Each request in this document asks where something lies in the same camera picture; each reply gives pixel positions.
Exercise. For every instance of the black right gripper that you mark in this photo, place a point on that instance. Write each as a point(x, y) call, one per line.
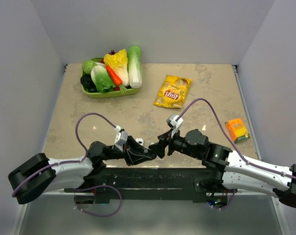
point(165, 140)

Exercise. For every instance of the round green cabbage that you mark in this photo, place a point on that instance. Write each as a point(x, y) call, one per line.
point(87, 66)

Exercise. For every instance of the yellow white cabbage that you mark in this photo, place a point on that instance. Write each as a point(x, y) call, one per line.
point(119, 63)

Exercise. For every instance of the green vegetable basket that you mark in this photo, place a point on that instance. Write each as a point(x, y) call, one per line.
point(129, 91)

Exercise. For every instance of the orange juice carton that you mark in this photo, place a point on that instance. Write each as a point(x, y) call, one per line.
point(237, 130)

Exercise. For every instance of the green leafy bok choy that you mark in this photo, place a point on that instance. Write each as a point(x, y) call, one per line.
point(102, 80)

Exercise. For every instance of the yellow chips bag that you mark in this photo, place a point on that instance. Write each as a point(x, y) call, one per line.
point(173, 92)

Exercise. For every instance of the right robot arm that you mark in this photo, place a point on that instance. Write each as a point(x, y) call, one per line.
point(230, 170)

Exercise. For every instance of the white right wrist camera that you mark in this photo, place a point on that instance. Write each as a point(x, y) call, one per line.
point(174, 122)

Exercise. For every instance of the black toy vegetable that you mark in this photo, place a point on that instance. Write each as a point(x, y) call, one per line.
point(88, 84)

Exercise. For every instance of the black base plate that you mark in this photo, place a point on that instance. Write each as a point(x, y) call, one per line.
point(198, 185)

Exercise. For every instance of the white earbud charging case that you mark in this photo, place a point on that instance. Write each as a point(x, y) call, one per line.
point(140, 141)

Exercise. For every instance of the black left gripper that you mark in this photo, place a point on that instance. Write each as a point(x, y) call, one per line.
point(134, 153)

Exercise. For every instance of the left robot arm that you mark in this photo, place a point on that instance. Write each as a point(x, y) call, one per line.
point(41, 174)

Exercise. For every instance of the orange toy carrot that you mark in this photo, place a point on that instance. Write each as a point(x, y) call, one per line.
point(116, 80)

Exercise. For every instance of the green white napa cabbage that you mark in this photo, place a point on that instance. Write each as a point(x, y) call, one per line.
point(134, 66)

